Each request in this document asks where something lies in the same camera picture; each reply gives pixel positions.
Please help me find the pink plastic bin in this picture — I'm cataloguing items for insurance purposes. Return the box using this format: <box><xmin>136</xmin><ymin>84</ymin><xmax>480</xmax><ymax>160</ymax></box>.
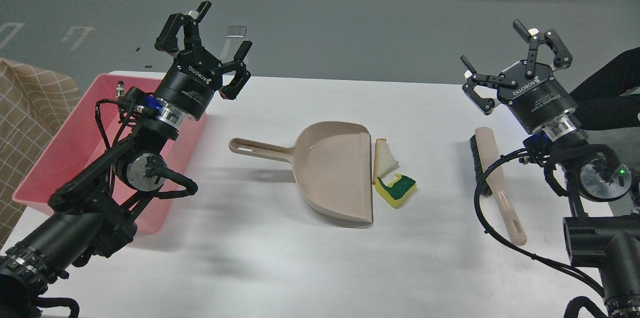
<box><xmin>12</xmin><ymin>73</ymin><xmax>208</xmax><ymax>234</ymax></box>

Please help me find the person in black clothing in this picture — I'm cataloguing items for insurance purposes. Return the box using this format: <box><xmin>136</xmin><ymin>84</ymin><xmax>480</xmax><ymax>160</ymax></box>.
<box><xmin>570</xmin><ymin>47</ymin><xmax>640</xmax><ymax>131</ymax></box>

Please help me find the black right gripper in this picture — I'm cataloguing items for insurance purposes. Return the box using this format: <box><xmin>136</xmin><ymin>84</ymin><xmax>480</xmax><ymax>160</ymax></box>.
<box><xmin>460</xmin><ymin>19</ymin><xmax>581</xmax><ymax>135</ymax></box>

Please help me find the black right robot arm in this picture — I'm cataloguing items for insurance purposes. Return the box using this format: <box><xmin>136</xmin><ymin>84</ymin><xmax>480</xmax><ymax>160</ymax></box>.
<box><xmin>461</xmin><ymin>20</ymin><xmax>640</xmax><ymax>318</ymax></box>

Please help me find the beige checkered cloth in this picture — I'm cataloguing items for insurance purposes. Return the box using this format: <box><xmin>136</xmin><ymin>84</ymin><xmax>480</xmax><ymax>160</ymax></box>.
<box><xmin>0</xmin><ymin>58</ymin><xmax>82</xmax><ymax>244</ymax></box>

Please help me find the triangular bread slice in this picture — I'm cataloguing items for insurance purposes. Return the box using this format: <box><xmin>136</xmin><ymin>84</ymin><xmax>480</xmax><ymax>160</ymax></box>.
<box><xmin>372</xmin><ymin>138</ymin><xmax>399</xmax><ymax>185</ymax></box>

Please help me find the beige plastic dustpan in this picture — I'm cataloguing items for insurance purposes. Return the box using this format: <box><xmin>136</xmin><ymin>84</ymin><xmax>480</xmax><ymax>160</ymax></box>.
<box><xmin>228</xmin><ymin>120</ymin><xmax>374</xmax><ymax>223</ymax></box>

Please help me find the yellow green sponge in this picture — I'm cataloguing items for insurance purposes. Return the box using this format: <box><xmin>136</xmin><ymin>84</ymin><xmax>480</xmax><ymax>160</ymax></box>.
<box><xmin>374</xmin><ymin>173</ymin><xmax>418</xmax><ymax>209</ymax></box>

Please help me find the beige hand brush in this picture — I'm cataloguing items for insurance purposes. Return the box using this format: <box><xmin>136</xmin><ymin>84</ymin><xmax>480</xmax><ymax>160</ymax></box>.
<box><xmin>470</xmin><ymin>126</ymin><xmax>527</xmax><ymax>247</ymax></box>

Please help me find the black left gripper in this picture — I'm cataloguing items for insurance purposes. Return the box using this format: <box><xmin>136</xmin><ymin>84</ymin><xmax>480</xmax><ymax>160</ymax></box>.
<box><xmin>154</xmin><ymin>1</ymin><xmax>253</xmax><ymax>120</ymax></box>

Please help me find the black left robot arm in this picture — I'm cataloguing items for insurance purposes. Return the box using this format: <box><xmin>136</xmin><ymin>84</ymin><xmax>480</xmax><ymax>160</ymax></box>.
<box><xmin>1</xmin><ymin>1</ymin><xmax>252</xmax><ymax>318</ymax></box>

